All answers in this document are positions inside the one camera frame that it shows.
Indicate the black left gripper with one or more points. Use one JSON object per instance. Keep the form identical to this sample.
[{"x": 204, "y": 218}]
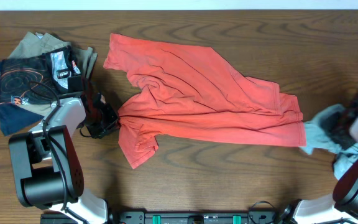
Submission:
[{"x": 114, "y": 121}]

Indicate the red orange soccer t-shirt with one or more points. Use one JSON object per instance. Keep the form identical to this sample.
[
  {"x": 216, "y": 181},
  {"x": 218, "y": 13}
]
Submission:
[{"x": 189, "y": 91}]

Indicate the light blue grey t-shirt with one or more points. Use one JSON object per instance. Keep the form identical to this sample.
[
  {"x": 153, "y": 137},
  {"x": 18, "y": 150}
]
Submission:
[{"x": 318, "y": 138}]

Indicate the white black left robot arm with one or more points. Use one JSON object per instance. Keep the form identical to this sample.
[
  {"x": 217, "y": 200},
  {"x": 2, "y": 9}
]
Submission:
[{"x": 46, "y": 169}]

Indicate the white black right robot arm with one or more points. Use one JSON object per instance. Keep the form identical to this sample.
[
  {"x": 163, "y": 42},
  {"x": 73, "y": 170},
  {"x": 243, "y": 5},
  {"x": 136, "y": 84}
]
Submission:
[{"x": 334, "y": 129}]

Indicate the black folded graphic shirt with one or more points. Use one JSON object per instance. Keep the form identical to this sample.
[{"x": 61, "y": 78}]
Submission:
[{"x": 41, "y": 79}]

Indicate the navy folded garment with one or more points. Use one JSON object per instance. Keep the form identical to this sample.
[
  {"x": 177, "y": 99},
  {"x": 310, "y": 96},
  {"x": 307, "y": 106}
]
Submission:
[{"x": 14, "y": 118}]

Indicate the khaki folded garment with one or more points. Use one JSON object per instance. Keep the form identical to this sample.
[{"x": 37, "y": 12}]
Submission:
[{"x": 36, "y": 44}]

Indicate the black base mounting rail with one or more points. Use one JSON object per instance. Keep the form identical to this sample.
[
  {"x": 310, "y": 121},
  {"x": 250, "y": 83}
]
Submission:
[{"x": 252, "y": 217}]

